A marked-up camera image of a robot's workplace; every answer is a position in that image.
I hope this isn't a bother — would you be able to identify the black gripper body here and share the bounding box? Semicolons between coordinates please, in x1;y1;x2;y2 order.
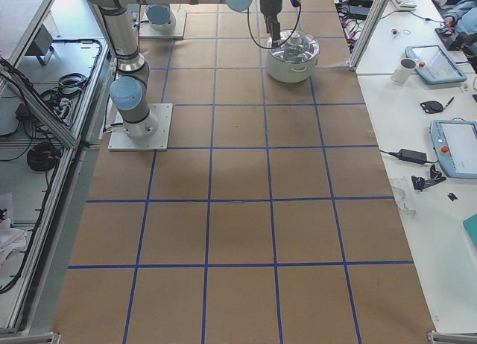
259;0;282;34

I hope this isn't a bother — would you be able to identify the glass pot lid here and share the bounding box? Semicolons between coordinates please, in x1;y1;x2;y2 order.
268;29;320;64

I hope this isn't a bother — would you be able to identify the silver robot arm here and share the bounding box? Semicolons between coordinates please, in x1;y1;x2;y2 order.
145;4;176;34
87;0;252;138

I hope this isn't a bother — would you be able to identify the pale green pot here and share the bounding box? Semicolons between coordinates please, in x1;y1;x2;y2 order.
265;50;320;83

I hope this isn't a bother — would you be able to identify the white mug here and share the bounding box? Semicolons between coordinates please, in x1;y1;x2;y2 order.
391;57;417;84

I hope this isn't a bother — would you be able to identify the upper blue teach pendant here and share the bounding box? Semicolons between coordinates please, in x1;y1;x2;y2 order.
405;45;467;84

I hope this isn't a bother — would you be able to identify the blue teach pendant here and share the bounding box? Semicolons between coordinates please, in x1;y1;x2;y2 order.
405;45;467;84
429;120;476;179

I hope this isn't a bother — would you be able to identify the black power adapter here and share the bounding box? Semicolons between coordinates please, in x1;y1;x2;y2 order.
398;148;428;165

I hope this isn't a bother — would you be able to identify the lower blue teach pendant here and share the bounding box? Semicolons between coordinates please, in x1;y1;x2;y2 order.
429;120;476;179

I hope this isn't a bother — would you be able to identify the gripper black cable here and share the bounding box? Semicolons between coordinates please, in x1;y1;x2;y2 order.
245;0;303;50

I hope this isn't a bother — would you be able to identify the aluminium frame post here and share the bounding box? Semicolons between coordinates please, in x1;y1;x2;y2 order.
348;0;390;71

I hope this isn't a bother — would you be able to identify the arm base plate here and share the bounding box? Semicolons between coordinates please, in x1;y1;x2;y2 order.
108;103;173;151
139;10;187;39

